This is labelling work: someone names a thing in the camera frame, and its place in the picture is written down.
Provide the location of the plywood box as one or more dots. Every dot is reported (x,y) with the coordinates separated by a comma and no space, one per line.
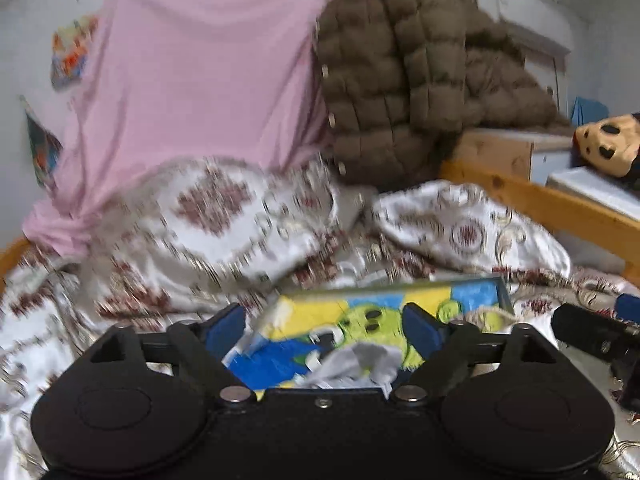
(490,152)

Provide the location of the brown puffer jacket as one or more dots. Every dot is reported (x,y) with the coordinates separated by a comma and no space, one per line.
(390,85)

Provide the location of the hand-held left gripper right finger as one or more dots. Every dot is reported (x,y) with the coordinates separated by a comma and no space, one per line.
(424,334)

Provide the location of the square cartoon poster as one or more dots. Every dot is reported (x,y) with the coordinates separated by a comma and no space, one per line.
(75,55)

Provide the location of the cartoon printed box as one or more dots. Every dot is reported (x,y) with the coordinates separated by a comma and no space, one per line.
(320,315)

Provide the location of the white air conditioner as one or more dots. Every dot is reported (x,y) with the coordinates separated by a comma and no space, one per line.
(540,42)

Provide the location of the blue wall panel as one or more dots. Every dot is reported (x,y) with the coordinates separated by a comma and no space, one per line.
(590,112)

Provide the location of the white cabinet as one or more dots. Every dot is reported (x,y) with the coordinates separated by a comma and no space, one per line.
(590,187)

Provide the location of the hanging cartoon scroll poster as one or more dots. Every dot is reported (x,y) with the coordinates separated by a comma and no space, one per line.
(42,147)

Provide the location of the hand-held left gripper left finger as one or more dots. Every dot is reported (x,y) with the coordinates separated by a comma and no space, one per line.
(225,330)

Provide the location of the plush toy face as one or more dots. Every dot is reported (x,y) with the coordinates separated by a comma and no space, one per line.
(605,142)

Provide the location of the pink hanging sheet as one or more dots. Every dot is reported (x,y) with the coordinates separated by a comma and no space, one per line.
(200,85)

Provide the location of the grey white cloth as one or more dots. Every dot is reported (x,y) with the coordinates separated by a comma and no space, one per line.
(350,365)

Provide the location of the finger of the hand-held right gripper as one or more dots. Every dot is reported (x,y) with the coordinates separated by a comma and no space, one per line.
(585,325)
(630,307)

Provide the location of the floral satin blanket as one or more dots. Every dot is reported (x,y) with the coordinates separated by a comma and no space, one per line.
(200,220)

